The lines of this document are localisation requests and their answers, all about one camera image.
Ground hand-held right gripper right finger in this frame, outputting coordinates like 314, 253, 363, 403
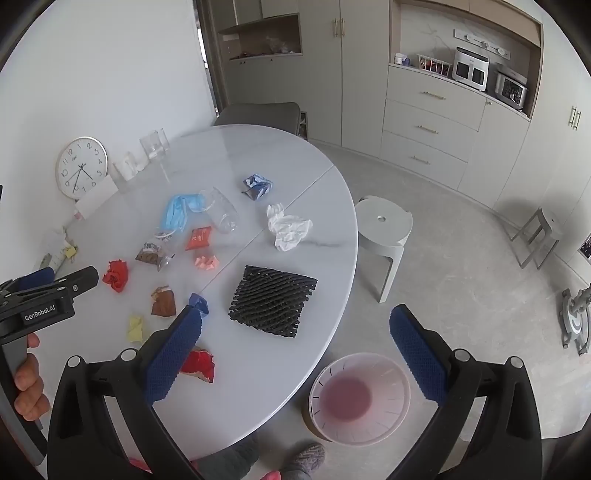
385, 304, 543, 480

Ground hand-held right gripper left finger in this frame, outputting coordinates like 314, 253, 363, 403
47, 305, 204, 480

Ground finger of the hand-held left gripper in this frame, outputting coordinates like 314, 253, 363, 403
0, 266, 57, 296
48, 266, 100, 301

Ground red torn wrapper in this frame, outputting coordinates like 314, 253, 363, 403
179, 346, 216, 384

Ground red plastic sheet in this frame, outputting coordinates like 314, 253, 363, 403
102, 260, 131, 293

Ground small blue plastic scrap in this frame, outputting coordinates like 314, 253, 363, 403
188, 292, 210, 318

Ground pink translucent waste bin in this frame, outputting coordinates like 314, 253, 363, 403
302, 353, 411, 446

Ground brown silver wrapper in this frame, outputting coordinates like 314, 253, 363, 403
135, 242, 175, 271

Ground black foam net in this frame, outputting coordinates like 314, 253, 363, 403
228, 265, 319, 339

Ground blue face mask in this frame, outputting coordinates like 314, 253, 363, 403
157, 193, 208, 238

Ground orange snack packet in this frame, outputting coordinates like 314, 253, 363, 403
185, 225, 213, 251

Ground clear plastic bottle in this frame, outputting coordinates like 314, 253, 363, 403
199, 186, 240, 235

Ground white tissue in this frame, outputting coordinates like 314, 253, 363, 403
266, 203, 314, 253

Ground blue wrapper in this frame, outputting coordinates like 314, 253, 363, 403
242, 174, 274, 202

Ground person's left hand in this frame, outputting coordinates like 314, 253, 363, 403
13, 332, 51, 422

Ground white paper sheets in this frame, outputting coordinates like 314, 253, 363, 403
44, 226, 75, 266

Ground white card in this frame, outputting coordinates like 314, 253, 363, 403
74, 175, 120, 217

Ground round white clock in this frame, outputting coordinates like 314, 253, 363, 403
55, 137, 109, 200

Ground person's grey trouser leg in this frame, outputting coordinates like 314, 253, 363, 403
189, 436, 262, 480

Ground grey plastic stool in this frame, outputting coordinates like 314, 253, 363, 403
355, 196, 413, 304

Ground clear glass mug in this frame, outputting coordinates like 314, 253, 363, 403
139, 129, 171, 162

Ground person's grey slipper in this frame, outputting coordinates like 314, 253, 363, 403
279, 442, 326, 480

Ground person's pink patterned garment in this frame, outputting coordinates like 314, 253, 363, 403
129, 456, 284, 480

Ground grey metal stand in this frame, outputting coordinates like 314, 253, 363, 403
556, 284, 591, 356

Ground small grey side stool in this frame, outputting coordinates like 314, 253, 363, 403
508, 208, 564, 270

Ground beige cabinet drawer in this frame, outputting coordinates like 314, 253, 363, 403
382, 99, 483, 163
385, 65, 488, 132
379, 130, 469, 191

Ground grey chair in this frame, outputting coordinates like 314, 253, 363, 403
211, 102, 302, 136

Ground silver kitchen appliance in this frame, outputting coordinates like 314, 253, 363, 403
494, 65, 529, 112

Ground white countertop oven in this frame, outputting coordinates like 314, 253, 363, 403
451, 46, 490, 92

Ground beige built-in cabinet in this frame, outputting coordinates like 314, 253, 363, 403
198, 0, 591, 222

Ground white wire basket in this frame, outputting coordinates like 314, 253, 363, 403
417, 54, 453, 75

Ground white wall socket rail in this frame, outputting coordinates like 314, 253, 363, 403
453, 29, 512, 60

